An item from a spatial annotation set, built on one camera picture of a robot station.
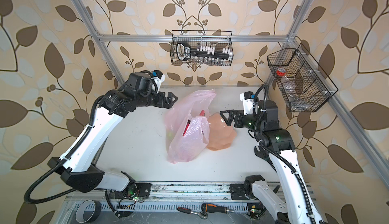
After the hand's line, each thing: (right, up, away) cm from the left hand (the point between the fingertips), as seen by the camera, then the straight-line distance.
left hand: (167, 94), depth 68 cm
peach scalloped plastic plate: (+29, -25, +30) cm, 49 cm away
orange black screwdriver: (+20, -52, +1) cm, 56 cm away
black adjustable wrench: (+52, -33, +17) cm, 64 cm away
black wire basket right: (+67, +4, +6) cm, 67 cm away
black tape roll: (-38, -55, +3) cm, 67 cm away
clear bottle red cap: (+59, +13, +13) cm, 62 cm away
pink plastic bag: (+8, -14, +8) cm, 18 cm away
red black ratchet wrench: (+16, -54, -1) cm, 56 cm away
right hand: (+28, -8, -1) cm, 29 cm away
